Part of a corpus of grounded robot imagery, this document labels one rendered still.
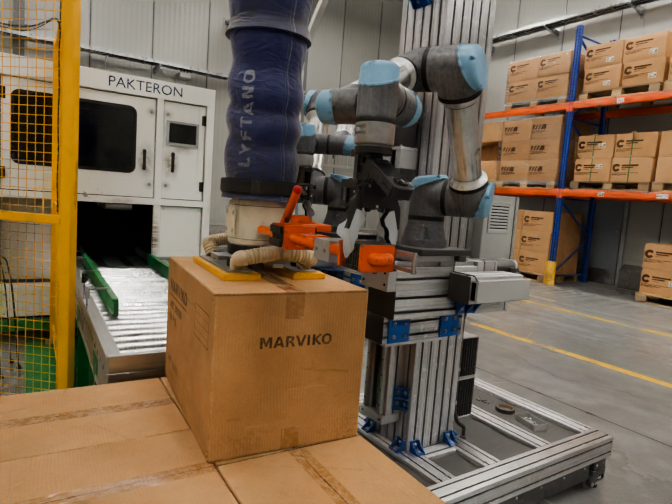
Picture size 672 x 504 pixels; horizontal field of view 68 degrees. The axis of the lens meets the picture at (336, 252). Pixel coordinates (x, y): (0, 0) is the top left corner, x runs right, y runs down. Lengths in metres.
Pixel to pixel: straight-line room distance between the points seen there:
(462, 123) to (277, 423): 0.92
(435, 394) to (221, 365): 1.10
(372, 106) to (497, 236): 1.24
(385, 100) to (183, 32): 10.50
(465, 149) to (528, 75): 8.45
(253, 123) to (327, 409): 0.77
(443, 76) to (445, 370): 1.17
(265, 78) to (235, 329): 0.66
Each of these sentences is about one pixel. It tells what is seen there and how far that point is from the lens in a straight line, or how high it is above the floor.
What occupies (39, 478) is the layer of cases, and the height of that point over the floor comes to 0.54.
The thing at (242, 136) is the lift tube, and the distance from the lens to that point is 1.41.
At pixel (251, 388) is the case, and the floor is 0.71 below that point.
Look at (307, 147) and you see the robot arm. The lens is 1.81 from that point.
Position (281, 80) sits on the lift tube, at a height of 1.47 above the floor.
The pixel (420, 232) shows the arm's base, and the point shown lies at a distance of 1.62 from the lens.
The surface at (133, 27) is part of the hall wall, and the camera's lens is 11.13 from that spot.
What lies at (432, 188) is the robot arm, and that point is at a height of 1.23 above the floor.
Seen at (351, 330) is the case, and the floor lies 0.84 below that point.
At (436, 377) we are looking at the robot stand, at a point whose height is 0.50.
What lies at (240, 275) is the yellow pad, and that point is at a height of 0.96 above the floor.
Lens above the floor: 1.17
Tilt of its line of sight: 6 degrees down
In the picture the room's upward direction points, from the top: 4 degrees clockwise
